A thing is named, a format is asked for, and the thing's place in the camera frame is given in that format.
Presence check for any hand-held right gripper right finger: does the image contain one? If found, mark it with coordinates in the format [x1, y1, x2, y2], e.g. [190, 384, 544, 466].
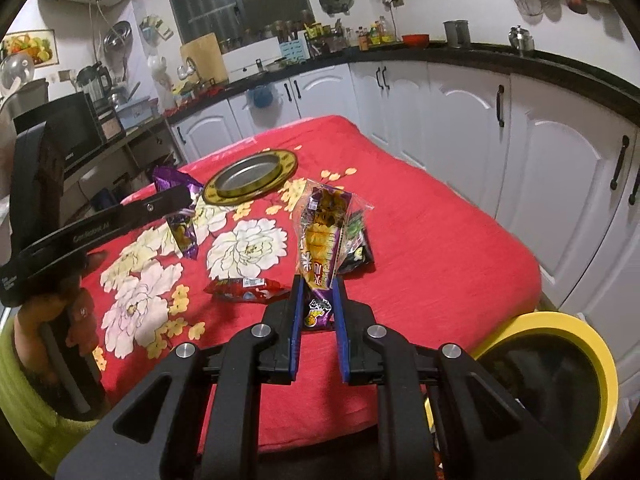
[332, 276, 582, 480]

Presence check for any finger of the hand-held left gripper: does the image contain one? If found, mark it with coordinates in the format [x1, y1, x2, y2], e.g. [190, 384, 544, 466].
[117, 184, 196, 224]

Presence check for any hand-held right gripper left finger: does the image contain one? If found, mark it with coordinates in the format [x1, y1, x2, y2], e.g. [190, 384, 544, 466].
[55, 275, 308, 480]

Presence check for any purple yellow snack packet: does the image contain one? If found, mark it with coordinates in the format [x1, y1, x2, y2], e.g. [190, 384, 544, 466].
[290, 177, 375, 333]

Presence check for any yellow round trash bin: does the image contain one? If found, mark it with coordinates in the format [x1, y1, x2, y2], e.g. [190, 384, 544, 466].
[425, 311, 619, 480]

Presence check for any person's left forearm green sleeve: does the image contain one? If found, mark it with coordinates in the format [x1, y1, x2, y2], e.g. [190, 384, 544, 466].
[0, 320, 106, 476]

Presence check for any person's left hand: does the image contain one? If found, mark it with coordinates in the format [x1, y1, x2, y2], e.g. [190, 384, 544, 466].
[12, 251, 109, 367]

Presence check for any kitchen storage shelf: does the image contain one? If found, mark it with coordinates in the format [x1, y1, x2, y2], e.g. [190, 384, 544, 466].
[65, 115, 186, 211]

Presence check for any red flat snack packet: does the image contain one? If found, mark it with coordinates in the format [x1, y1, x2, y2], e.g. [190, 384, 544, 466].
[204, 276, 291, 303]

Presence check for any black microwave oven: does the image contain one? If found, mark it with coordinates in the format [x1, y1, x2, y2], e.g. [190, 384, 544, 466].
[12, 91, 106, 173]

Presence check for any pale blue plastic tub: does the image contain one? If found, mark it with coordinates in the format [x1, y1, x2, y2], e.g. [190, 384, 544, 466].
[116, 100, 153, 128]

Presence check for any round metal plate gold rim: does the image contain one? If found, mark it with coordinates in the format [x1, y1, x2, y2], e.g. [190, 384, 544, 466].
[201, 149, 298, 206]

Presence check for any black green snack packet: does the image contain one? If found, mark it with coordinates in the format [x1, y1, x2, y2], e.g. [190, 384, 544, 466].
[337, 210, 376, 275]

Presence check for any red floral table cover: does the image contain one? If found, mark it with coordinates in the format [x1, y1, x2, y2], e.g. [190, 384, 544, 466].
[80, 114, 543, 453]

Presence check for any white thermos jug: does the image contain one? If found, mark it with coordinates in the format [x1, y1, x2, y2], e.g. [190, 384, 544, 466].
[147, 54, 173, 111]

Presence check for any black electric blender jug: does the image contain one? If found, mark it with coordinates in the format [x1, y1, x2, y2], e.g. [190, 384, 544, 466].
[76, 61, 113, 106]

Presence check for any clear glass lid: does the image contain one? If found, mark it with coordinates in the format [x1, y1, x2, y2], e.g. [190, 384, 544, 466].
[0, 54, 36, 91]

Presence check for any blue hanging bag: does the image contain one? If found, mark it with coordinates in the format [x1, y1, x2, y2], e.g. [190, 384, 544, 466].
[248, 85, 274, 109]

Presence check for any wooden cutting board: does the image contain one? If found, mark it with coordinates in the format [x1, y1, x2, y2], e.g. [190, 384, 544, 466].
[180, 32, 230, 86]

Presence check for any hanging steel basin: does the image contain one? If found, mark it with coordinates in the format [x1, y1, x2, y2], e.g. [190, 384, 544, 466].
[102, 21, 133, 58]

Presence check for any light blue utensil rack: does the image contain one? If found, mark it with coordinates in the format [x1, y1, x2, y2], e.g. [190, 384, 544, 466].
[279, 37, 308, 64]

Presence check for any row of glass jars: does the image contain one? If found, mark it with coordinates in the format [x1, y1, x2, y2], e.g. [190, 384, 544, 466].
[217, 19, 323, 53]

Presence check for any group of condiment bottles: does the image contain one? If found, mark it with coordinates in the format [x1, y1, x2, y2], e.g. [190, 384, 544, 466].
[345, 15, 401, 51]

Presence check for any row of white cabinet doors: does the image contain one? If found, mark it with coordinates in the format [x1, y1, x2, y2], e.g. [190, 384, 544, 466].
[170, 57, 640, 391]

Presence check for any black kitchen countertop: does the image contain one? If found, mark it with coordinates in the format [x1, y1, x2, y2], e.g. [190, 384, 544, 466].
[165, 42, 640, 126]

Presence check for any steel kettle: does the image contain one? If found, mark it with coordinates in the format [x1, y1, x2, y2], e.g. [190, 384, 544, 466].
[508, 25, 536, 56]

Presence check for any fruit wall poster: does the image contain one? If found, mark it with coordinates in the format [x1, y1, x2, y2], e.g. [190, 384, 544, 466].
[0, 30, 56, 67]

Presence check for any green wall utensil holder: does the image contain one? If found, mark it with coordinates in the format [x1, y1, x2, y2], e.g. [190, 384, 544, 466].
[140, 15, 173, 41]

